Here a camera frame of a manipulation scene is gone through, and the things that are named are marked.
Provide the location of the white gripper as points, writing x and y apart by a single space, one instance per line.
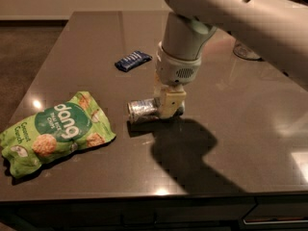
175 70

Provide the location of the silver blue redbull can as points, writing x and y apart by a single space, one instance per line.
147 110

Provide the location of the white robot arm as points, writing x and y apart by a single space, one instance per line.
276 30

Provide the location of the green rice chip bag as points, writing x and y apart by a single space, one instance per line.
54 133

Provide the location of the blue snack bar wrapper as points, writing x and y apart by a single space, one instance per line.
132 61

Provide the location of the metal mesh cup holder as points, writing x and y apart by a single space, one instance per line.
244 52

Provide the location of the cabinet drawer with handle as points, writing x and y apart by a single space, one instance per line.
277 213

